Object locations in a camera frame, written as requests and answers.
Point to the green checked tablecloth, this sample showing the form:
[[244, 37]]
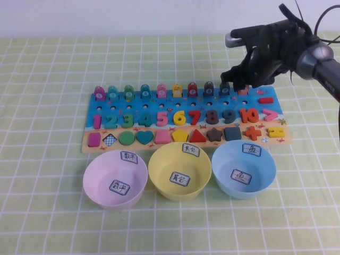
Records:
[[40, 212]]

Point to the brown fish piece 8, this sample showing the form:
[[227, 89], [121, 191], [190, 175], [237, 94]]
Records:
[[208, 89]]

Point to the teal number 2 piece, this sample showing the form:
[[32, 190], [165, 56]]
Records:
[[111, 126]]

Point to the green fish piece 3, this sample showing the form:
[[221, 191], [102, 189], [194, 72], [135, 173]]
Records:
[[129, 93]]

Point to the green circle piece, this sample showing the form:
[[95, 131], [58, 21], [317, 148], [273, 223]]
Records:
[[126, 138]]

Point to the purple rectangle piece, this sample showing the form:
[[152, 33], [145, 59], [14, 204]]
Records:
[[94, 139]]

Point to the brown number 8 piece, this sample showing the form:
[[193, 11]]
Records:
[[212, 117]]

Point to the dark grey fish piece 9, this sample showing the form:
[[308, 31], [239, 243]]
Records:
[[224, 90]]

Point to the brown star piece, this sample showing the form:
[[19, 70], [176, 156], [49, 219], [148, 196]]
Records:
[[214, 135]]

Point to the pink greater-than sign piece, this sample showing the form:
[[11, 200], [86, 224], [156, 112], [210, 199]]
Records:
[[273, 114]]

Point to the dark grey square piece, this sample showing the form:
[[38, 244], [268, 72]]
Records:
[[232, 133]]

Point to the yellow plastic bowl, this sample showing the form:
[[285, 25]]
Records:
[[164, 170]]

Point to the teal heart piece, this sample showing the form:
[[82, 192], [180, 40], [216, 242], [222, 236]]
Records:
[[144, 136]]

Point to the red fish piece 7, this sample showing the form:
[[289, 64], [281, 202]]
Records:
[[192, 90]]

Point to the yellow equals sign piece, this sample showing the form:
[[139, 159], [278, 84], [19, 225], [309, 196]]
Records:
[[276, 129]]

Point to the pink number 5 piece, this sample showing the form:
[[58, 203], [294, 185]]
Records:
[[161, 114]]

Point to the colourful wooden puzzle board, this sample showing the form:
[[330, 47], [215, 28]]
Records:
[[186, 106]]

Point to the purple number 1 piece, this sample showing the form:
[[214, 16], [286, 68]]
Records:
[[97, 121]]

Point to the pink fish piece 5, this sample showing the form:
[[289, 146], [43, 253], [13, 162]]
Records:
[[161, 91]]

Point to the red number 7 piece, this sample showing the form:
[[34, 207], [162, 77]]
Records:
[[195, 113]]

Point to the dark grey number 9 piece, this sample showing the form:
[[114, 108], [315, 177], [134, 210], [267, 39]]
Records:
[[231, 117]]

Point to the pink plastic bowl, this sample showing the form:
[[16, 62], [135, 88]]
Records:
[[106, 172]]

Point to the red minus sign piece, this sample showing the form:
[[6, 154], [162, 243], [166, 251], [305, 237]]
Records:
[[266, 100]]

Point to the yellow number 6 piece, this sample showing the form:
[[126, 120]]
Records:
[[177, 120]]

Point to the yellow fish piece 6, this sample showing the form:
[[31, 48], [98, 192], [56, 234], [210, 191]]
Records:
[[177, 91]]

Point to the purple fish piece 1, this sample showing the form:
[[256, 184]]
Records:
[[99, 93]]

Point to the blue-green number 4 piece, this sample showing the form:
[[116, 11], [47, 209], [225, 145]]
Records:
[[146, 120]]

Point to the red triangle piece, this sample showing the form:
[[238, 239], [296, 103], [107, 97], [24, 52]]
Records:
[[197, 137]]

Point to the orange plus sign piece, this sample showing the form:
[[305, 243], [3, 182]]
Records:
[[253, 132]]

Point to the orange fish piece 10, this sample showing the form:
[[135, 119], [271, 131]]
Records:
[[243, 91]]

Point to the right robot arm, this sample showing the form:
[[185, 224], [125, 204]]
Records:
[[326, 71]]

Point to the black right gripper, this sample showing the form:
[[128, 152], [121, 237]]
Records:
[[276, 42]]

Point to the orange number 10 piece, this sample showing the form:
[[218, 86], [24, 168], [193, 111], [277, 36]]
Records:
[[243, 115]]

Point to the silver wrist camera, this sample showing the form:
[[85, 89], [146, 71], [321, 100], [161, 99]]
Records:
[[233, 42]]

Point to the blue-green fish piece 4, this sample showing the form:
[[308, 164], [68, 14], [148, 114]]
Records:
[[145, 92]]

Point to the pink trapezoid piece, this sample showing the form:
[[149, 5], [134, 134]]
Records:
[[162, 138]]

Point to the blue plastic bowl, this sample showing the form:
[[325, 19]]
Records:
[[225, 170]]

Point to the yellow pentagon piece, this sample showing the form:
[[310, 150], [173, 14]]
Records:
[[180, 136]]

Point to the green number 3 piece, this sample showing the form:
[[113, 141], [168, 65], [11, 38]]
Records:
[[129, 125]]

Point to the teal fish piece 2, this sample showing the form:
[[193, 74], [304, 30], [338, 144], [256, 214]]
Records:
[[112, 93]]

